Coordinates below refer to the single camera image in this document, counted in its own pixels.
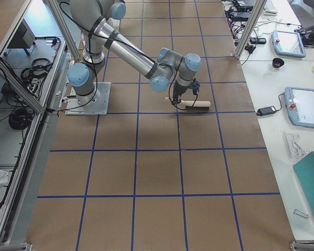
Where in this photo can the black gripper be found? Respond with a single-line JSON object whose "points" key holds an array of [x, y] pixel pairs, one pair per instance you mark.
{"points": [[177, 94]]}

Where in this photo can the aluminium frame post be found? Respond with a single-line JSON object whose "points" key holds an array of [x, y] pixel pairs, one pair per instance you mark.
{"points": [[254, 16]]}

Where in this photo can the blue teach pendant near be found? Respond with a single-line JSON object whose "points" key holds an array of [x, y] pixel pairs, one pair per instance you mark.
{"points": [[300, 106]]}

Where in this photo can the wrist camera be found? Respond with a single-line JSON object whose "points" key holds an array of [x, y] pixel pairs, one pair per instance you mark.
{"points": [[194, 86]]}

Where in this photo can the blue teach pendant far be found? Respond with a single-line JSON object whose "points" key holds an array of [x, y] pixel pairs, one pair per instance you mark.
{"points": [[288, 44]]}

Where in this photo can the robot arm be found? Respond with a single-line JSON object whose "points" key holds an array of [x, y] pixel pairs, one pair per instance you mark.
{"points": [[170, 67]]}

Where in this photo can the black power adapter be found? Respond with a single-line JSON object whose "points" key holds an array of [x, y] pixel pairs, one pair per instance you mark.
{"points": [[265, 111]]}

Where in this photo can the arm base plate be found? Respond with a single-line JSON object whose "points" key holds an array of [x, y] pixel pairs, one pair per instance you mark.
{"points": [[95, 103]]}

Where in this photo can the blue teach pendant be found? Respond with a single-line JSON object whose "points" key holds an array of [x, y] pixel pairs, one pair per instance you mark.
{"points": [[300, 106], [288, 44]]}

